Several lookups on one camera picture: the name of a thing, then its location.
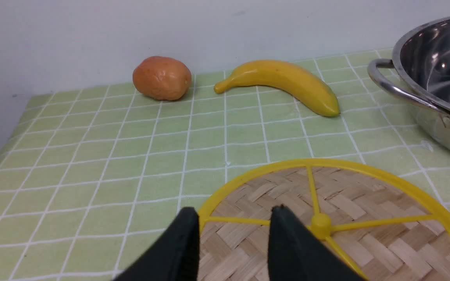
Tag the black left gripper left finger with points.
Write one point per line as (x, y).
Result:
(174, 256)

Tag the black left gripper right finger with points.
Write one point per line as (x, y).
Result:
(295, 254)

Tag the yellow rimmed woven steamer lid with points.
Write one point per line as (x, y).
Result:
(380, 225)

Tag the stainless steel pot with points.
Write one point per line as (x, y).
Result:
(419, 73)

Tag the green checkered tablecloth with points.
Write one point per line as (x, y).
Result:
(90, 178)

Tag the yellow banana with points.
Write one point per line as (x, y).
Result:
(306, 87)

